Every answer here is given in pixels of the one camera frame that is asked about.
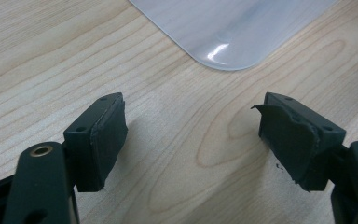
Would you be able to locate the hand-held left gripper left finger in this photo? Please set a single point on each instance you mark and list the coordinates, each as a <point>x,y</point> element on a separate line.
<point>99,137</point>

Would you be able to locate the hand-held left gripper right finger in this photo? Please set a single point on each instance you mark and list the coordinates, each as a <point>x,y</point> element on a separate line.
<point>295,137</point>

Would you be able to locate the translucent white plastic mat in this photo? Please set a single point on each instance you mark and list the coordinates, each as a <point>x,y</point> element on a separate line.
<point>230,28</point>

